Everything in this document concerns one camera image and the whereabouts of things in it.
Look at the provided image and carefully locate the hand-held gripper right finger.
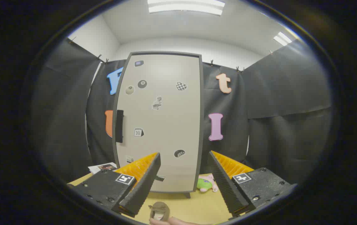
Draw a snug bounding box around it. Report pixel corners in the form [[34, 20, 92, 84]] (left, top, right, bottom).
[[208, 151, 298, 218]]

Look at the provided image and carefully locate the long ceiling light panel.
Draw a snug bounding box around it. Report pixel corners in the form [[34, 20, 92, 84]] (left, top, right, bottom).
[[147, 0, 226, 16]]

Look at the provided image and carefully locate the brown fluffy shoe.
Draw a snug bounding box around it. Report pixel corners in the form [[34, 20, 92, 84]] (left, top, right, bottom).
[[149, 202, 170, 222]]

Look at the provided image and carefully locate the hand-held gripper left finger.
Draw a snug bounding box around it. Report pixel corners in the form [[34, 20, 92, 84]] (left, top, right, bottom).
[[68, 152, 161, 218]]

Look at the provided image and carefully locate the black door handle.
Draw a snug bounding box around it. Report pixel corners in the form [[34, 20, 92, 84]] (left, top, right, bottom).
[[115, 110, 124, 143]]

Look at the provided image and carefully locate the beige shoe cabinet door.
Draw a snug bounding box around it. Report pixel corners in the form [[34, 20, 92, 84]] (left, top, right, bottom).
[[116, 54, 201, 193]]

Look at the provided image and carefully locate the black backdrop cloth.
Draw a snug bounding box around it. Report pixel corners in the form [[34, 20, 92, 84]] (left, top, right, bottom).
[[32, 39, 334, 185]]

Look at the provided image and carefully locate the white magazine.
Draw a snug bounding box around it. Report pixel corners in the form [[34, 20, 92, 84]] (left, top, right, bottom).
[[88, 162, 118, 174]]

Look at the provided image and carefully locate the pink green plush toy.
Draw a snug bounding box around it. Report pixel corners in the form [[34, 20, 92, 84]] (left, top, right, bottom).
[[196, 174, 219, 193]]

